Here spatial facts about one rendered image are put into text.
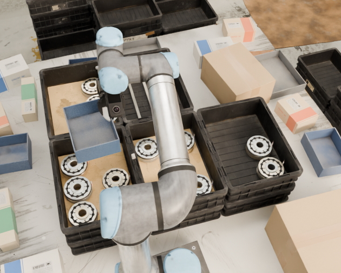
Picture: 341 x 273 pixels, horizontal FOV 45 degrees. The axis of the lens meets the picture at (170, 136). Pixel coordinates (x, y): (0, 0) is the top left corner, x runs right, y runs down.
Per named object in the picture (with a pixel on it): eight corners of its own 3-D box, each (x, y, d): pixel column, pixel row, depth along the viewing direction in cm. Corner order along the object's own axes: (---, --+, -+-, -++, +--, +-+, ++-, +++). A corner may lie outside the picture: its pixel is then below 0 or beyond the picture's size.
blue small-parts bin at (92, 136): (121, 151, 141) (119, 139, 136) (78, 163, 138) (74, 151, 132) (106, 109, 152) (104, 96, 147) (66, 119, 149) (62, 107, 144)
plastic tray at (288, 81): (304, 90, 211) (307, 83, 207) (269, 100, 206) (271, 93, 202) (277, 56, 226) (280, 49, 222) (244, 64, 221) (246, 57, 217)
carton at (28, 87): (24, 86, 208) (21, 78, 203) (36, 84, 209) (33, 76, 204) (25, 123, 194) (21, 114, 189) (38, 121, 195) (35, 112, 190)
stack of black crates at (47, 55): (98, 52, 306) (94, 27, 288) (108, 80, 289) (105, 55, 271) (44, 64, 297) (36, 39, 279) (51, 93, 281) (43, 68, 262)
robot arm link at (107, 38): (96, 43, 113) (94, 24, 118) (97, 73, 121) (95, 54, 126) (125, 43, 114) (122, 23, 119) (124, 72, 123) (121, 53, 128)
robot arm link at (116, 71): (140, 72, 109) (135, 45, 115) (97, 77, 108) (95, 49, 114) (142, 93, 115) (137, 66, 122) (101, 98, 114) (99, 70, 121)
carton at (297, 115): (274, 111, 202) (277, 101, 196) (293, 103, 205) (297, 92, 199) (293, 134, 193) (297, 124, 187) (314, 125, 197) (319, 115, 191)
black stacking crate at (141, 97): (192, 127, 181) (194, 110, 172) (126, 141, 175) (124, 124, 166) (168, 65, 204) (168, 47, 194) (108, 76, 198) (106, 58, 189)
